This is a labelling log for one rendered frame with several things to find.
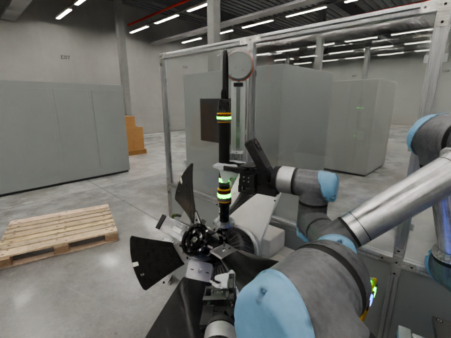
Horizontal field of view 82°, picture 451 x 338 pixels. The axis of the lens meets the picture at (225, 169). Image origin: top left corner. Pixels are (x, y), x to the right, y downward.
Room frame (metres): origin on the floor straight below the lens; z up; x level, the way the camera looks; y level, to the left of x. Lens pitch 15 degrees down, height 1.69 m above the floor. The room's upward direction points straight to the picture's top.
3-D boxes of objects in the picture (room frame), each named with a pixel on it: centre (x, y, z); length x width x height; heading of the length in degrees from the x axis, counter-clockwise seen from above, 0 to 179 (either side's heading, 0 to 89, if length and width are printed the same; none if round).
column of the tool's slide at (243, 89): (1.52, -0.07, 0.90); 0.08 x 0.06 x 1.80; 84
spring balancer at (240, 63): (1.52, -0.07, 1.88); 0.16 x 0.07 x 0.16; 84
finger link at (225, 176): (0.77, 0.00, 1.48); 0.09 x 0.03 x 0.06; 67
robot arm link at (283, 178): (0.70, -0.17, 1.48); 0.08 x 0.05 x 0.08; 149
